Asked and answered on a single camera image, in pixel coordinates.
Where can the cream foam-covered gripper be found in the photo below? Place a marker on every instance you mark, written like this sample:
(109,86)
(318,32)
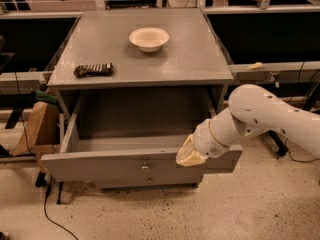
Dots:
(205,140)

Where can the grey top drawer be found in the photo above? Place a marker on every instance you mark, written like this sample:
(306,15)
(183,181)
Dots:
(110,138)

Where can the grey drawer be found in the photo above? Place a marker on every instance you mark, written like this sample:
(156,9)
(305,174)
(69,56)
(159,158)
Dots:
(110,138)
(148,181)

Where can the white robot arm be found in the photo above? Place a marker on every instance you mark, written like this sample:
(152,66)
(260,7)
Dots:
(251,111)

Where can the grey lower drawer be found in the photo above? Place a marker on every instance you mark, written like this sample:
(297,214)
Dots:
(148,181)

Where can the black metal stand leg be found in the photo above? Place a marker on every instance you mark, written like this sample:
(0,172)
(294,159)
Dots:
(282,148)

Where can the small yellow foam piece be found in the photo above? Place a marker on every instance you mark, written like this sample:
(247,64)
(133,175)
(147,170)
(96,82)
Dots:
(255,66)

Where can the white ceramic bowl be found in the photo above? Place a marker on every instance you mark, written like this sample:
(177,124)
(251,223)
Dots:
(149,39)

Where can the brown cardboard box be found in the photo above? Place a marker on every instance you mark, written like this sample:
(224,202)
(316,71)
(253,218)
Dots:
(40,134)

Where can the green handled tool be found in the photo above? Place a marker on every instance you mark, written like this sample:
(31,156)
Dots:
(44,97)

